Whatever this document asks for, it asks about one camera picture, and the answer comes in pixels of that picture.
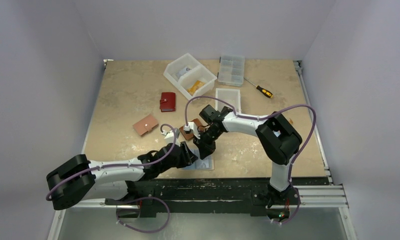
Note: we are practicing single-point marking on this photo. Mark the pink card holder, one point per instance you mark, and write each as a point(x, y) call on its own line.
point(145, 125)

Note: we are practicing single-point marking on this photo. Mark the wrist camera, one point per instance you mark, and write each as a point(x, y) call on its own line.
point(192, 128)
point(171, 136)

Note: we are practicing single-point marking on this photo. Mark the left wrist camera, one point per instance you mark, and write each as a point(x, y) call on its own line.
point(171, 136)

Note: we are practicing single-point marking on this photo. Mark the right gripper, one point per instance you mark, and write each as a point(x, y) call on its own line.
point(204, 143)

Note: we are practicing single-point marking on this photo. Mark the white divided bin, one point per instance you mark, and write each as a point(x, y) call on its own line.
point(198, 73)

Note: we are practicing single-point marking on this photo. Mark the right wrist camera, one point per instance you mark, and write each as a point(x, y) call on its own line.
point(192, 128)

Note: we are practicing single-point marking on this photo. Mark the card in bin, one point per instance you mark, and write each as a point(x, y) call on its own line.
point(182, 72)

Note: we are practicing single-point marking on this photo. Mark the yellow item in bin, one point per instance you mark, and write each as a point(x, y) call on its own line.
point(196, 86)

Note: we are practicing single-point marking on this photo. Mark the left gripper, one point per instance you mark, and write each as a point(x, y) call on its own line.
point(184, 162)

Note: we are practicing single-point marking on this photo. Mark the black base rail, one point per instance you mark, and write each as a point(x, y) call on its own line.
point(199, 196)

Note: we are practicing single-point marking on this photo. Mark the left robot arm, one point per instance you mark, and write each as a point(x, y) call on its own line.
point(80, 179)

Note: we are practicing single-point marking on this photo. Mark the brown card holder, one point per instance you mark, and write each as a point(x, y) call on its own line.
point(190, 136)

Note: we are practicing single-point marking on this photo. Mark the white small bin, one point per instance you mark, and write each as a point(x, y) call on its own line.
point(231, 96)

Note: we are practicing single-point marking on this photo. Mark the tan card holder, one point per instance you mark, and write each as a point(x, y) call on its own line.
point(289, 121)

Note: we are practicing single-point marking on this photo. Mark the clear compartment organizer box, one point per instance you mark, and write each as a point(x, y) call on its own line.
point(231, 70)

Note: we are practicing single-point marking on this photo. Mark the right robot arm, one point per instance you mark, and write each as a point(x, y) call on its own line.
point(280, 141)

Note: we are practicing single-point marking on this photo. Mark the black credit card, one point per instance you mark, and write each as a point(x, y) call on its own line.
point(226, 110)

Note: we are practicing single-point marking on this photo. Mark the red card holder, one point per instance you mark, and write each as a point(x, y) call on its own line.
point(167, 102)

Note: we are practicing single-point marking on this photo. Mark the yellow black screwdriver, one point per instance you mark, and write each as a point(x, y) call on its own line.
point(262, 90)

